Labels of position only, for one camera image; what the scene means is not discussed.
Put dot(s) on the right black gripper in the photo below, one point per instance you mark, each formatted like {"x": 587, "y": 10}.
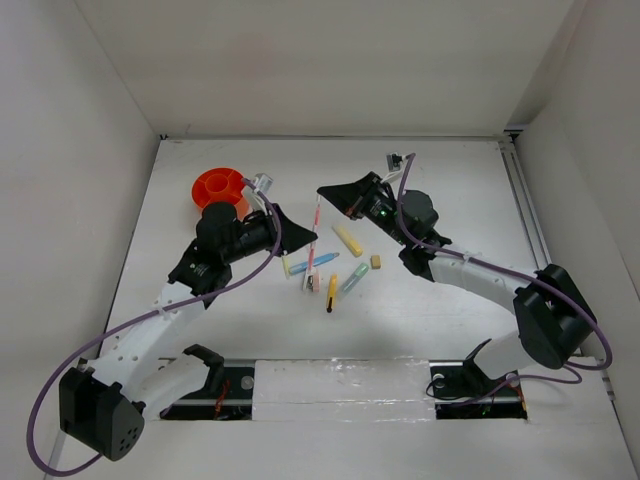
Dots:
{"x": 354, "y": 197}

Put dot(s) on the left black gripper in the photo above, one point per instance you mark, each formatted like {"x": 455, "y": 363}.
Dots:
{"x": 292, "y": 236}

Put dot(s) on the pale yellow pen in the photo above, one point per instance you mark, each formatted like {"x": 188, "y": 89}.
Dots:
{"x": 286, "y": 266}

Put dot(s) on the pink pen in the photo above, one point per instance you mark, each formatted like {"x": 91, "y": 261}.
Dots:
{"x": 314, "y": 229}

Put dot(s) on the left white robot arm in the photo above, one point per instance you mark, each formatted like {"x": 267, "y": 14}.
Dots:
{"x": 106, "y": 403}

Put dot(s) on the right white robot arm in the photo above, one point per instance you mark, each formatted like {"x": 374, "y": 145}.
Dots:
{"x": 552, "y": 318}

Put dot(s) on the orange round divided container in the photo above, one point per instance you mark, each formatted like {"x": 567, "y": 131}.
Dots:
{"x": 220, "y": 184}

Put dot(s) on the yellow highlighter marker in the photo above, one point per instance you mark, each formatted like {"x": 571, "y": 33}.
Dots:
{"x": 348, "y": 240}

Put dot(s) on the tan eraser block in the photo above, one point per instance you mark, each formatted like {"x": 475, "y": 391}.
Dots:
{"x": 375, "y": 261}

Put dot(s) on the green highlighter marker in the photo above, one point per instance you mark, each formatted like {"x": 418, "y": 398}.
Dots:
{"x": 354, "y": 278}

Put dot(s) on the blue pen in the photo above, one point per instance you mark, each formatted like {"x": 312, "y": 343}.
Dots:
{"x": 319, "y": 260}

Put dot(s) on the yellow black-tipped pen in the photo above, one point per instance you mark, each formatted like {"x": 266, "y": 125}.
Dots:
{"x": 332, "y": 293}

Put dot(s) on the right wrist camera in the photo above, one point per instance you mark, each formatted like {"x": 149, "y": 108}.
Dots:
{"x": 395, "y": 166}

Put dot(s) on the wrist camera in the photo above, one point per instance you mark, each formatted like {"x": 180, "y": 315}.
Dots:
{"x": 395, "y": 166}
{"x": 252, "y": 191}

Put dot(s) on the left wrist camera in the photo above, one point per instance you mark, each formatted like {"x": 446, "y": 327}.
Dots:
{"x": 252, "y": 191}

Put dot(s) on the aluminium rail frame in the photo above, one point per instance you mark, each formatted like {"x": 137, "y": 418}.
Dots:
{"x": 522, "y": 196}

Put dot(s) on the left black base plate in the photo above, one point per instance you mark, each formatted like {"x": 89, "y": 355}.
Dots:
{"x": 228, "y": 399}

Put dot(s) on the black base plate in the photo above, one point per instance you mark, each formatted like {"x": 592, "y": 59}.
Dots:
{"x": 228, "y": 399}
{"x": 464, "y": 393}

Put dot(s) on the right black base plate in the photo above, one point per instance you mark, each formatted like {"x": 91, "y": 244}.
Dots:
{"x": 464, "y": 393}

